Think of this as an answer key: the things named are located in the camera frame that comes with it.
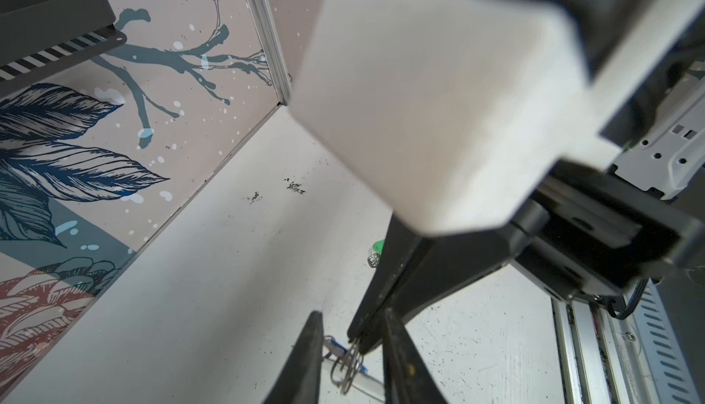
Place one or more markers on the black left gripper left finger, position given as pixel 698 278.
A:
pixel 300 379

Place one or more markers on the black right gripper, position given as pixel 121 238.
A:
pixel 602 235

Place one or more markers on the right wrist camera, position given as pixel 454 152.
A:
pixel 451 111

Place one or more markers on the key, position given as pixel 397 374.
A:
pixel 373 260

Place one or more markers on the black wall basket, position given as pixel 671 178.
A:
pixel 41 38

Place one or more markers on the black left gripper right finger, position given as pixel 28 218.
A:
pixel 406 377

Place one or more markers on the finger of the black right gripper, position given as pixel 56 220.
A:
pixel 402 251

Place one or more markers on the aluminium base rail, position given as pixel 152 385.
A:
pixel 637 360

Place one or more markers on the silver keyring on holder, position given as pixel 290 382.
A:
pixel 350 368

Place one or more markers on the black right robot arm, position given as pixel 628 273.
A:
pixel 603 25

